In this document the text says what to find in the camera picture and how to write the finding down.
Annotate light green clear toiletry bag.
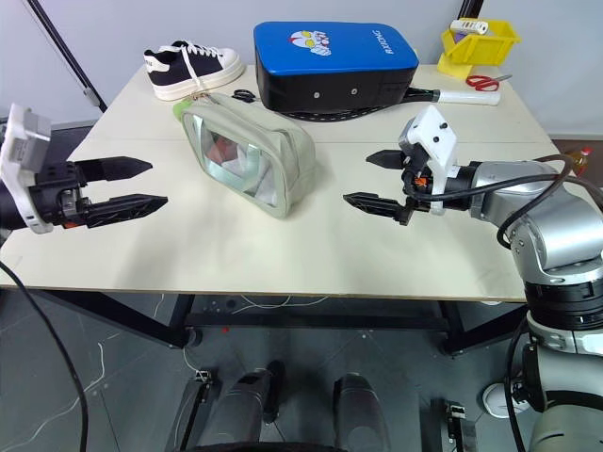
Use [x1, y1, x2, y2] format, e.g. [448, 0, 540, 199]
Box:
[180, 91, 318, 221]

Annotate dark rounded robot leg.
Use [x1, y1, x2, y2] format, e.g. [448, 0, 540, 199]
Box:
[332, 372, 390, 452]
[206, 360, 286, 448]

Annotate blue and black case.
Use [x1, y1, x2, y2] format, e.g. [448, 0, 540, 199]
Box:
[253, 20, 421, 125]

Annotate black and white sneaker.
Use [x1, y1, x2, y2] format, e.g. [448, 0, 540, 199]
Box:
[142, 40, 247, 103]

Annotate white shoe on floor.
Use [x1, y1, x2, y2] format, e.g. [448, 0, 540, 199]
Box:
[481, 381, 530, 419]

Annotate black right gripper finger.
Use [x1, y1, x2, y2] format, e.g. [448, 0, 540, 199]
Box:
[342, 191, 402, 223]
[366, 150, 408, 170]

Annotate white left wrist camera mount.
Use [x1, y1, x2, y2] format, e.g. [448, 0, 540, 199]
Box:
[0, 103, 54, 236]

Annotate white string on floor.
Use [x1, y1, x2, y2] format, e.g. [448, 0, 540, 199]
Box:
[181, 293, 331, 378]

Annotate black metal foot stand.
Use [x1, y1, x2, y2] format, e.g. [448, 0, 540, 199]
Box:
[176, 370, 214, 449]
[442, 398, 479, 452]

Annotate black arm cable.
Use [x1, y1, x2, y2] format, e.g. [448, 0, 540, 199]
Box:
[0, 260, 91, 452]
[402, 153, 582, 247]

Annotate black tripod pole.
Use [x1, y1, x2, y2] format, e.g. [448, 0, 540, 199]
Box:
[26, 0, 110, 113]

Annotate white item in bin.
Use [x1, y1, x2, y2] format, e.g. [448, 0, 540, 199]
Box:
[448, 18, 492, 36]

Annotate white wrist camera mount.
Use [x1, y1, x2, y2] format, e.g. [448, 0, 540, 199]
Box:
[398, 104, 461, 217]
[0, 103, 54, 236]

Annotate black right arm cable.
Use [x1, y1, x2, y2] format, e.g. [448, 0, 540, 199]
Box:
[402, 153, 582, 247]

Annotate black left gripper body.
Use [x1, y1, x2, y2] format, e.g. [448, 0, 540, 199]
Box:
[27, 161, 91, 231]

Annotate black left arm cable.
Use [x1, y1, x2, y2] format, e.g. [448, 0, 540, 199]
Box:
[0, 260, 91, 452]

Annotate black table frame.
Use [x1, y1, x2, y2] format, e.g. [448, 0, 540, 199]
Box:
[25, 285, 530, 357]

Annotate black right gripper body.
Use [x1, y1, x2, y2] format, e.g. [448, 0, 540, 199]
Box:
[397, 141, 434, 226]

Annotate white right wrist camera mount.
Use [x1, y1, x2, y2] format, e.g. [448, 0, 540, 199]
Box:
[398, 104, 461, 217]

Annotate red handled scissors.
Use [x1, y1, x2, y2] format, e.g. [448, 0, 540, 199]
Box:
[465, 73, 514, 93]

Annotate yellow plastic bin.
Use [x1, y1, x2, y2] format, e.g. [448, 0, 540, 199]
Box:
[435, 16, 522, 83]

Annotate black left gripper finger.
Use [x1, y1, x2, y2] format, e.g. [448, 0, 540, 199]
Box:
[87, 193, 170, 231]
[74, 155, 155, 185]

